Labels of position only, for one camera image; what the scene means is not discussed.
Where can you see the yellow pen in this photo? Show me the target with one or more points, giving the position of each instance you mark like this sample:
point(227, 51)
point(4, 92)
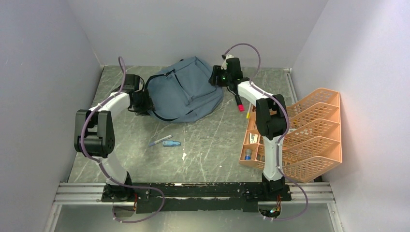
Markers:
point(249, 110)

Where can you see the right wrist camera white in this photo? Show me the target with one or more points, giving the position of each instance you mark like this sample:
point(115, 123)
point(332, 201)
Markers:
point(225, 61)

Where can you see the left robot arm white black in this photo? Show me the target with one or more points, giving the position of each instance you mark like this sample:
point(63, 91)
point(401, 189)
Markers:
point(94, 137)

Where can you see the blue-grey backpack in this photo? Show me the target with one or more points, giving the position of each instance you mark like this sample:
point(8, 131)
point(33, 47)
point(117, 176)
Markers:
point(181, 93)

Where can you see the orange plastic desk organizer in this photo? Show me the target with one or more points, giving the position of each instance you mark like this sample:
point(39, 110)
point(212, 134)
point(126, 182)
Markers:
point(312, 146)

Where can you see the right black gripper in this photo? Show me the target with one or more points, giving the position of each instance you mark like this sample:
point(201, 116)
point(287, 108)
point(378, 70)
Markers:
point(217, 71)

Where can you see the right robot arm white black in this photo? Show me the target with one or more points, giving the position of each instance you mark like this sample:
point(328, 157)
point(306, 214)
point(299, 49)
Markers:
point(271, 118)

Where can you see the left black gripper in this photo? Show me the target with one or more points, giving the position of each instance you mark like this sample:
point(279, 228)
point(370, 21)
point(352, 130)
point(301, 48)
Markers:
point(147, 105)

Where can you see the blue pen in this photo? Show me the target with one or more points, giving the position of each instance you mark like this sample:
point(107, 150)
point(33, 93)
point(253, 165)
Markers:
point(159, 140)

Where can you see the pink highlighter marker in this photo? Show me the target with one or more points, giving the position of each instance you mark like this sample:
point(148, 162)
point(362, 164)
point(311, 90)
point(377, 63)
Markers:
point(239, 103)

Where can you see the blue-capped item in organizer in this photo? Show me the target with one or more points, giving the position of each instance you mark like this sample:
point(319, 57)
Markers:
point(248, 154)

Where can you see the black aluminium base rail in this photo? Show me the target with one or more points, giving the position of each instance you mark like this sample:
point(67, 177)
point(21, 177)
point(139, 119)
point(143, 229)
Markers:
point(176, 197)

